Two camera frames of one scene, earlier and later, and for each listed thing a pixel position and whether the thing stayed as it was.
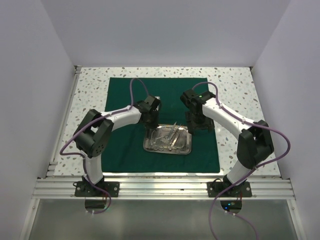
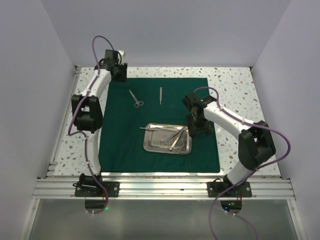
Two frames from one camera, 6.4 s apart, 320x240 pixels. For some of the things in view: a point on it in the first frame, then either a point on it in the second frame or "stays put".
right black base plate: [214, 189] stays put
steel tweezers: [174, 139] -> [160, 95]
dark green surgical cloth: [127, 154] stays put
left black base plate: [84, 189] stays put
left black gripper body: [152, 123] -> [122, 73]
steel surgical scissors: [155, 146] -> [140, 103]
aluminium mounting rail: [264, 188] stays put
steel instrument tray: [168, 138] stays put
